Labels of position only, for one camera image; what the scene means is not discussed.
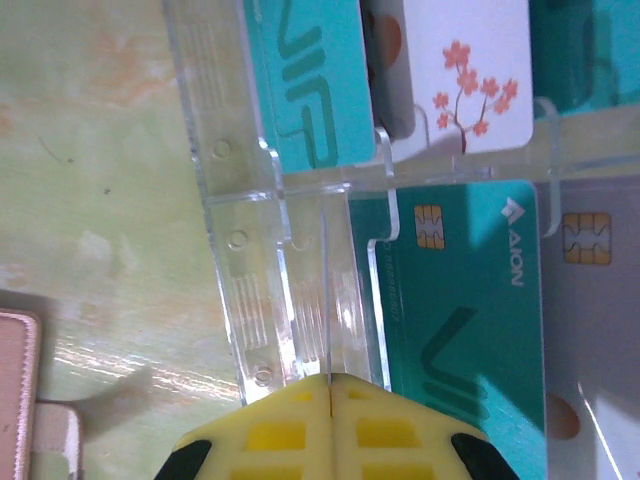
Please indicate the pink leather card holder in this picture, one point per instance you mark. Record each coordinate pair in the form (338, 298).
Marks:
(15, 400)

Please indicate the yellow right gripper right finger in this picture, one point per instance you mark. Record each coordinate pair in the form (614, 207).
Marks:
(400, 440)

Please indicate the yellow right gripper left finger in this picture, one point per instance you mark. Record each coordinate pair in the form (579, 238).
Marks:
(270, 440)

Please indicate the grey chip credit card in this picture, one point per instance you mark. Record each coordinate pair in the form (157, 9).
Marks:
(590, 325)
(395, 100)

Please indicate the teal VIP credit card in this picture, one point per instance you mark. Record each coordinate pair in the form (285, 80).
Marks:
(450, 310)
(575, 50)
(310, 75)

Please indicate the white blossom print card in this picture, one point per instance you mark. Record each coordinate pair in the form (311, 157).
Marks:
(475, 40)

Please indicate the clear acrylic card stand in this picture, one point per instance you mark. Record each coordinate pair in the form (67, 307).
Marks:
(250, 280)

